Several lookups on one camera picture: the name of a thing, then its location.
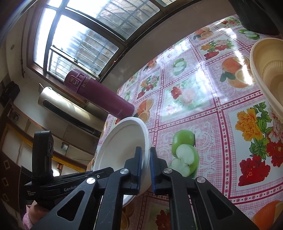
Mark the white standing air conditioner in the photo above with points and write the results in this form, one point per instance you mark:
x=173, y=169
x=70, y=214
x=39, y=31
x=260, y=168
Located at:
x=67, y=110

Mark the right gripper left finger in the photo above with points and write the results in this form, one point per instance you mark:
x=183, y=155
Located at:
x=96, y=203

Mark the small beige ribbed bowl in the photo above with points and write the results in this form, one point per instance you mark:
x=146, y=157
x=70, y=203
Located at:
x=266, y=60

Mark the maroon thermos bottle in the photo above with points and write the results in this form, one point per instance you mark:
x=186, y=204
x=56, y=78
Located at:
x=98, y=94

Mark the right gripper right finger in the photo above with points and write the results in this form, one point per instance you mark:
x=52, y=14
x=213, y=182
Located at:
x=194, y=203

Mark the barred window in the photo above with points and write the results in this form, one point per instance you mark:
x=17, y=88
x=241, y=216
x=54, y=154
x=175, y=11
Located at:
x=92, y=35

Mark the floral fruit plastic tablecloth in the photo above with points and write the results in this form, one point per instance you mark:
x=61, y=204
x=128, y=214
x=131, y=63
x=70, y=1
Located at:
x=203, y=83

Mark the black electric kettle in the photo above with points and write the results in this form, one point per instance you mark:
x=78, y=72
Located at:
x=254, y=18

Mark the white disposable bowl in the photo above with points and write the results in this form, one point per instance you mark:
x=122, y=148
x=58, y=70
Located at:
x=120, y=145

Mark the person hand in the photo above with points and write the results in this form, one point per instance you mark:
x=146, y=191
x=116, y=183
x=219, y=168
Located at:
x=33, y=214

